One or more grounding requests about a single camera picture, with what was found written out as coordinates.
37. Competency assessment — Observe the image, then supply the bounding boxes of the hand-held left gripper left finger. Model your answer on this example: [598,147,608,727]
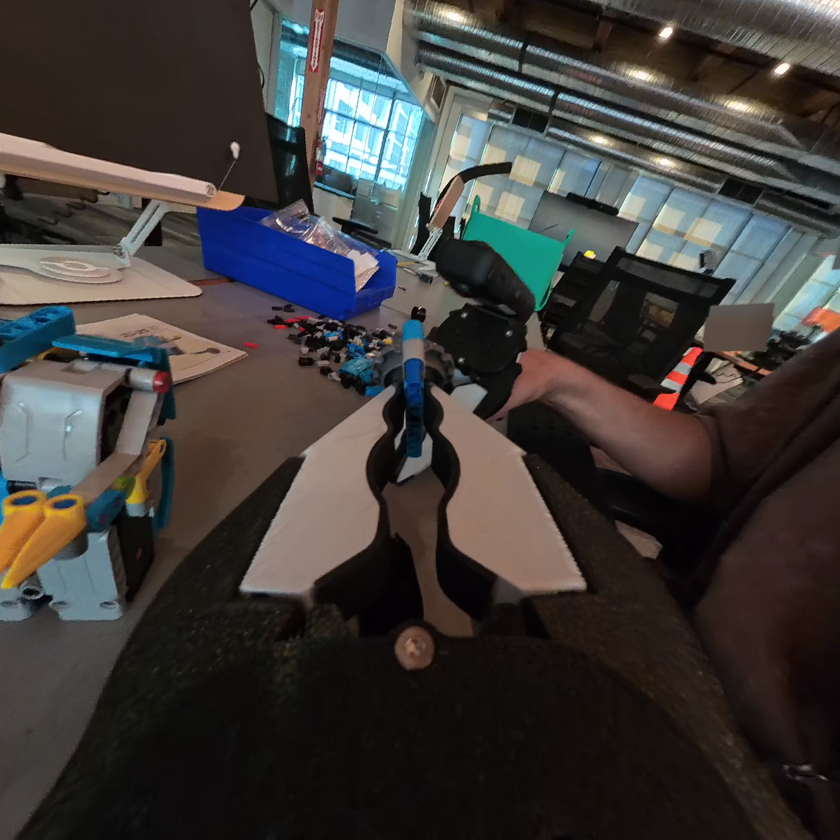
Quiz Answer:
[239,384,401,614]

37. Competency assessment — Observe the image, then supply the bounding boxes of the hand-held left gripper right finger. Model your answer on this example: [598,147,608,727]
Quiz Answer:
[423,384,588,611]

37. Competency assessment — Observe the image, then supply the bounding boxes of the blue perforated beam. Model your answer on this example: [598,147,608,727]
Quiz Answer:
[394,318,429,460]

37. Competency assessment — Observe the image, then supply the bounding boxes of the grey toothed wheel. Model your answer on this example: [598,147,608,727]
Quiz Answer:
[374,338,457,398]

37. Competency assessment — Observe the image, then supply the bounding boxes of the pile of building pieces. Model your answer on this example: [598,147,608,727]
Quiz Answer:
[266,303,411,396]

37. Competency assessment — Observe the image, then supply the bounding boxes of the blue toy robot model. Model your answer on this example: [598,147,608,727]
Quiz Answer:
[0,305,178,623]

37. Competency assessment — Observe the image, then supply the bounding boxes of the person's right forearm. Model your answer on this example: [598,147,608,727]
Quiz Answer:
[551,367,719,503]

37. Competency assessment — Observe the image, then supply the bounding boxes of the person's right hand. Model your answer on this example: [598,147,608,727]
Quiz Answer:
[505,348,580,421]

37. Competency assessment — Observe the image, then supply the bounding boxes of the teal tote bag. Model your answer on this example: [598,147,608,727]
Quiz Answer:
[461,197,575,312]

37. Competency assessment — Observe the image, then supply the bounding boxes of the dark computer monitor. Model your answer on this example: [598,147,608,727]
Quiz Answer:
[528,190,641,263]

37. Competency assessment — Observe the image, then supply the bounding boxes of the black mesh office chair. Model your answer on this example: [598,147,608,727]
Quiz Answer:
[545,246,737,395]

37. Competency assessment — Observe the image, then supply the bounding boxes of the orange striped safety cone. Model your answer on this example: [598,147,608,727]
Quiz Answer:
[658,346,704,411]

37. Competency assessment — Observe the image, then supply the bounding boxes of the clear plastic bags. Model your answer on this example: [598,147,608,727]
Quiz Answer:
[257,200,385,290]

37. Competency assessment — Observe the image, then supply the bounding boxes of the instruction booklet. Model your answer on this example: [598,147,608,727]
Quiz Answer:
[75,314,249,386]

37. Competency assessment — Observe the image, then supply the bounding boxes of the blue storage bin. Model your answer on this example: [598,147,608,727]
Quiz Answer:
[196,205,399,322]

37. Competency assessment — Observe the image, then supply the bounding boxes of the person's brown shirt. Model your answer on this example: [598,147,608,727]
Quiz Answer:
[692,328,840,840]

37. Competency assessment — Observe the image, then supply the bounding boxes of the black divider panel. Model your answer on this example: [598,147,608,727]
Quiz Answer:
[0,0,282,206]

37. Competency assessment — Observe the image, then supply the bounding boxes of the wooden post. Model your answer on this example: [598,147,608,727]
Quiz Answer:
[298,0,340,191]

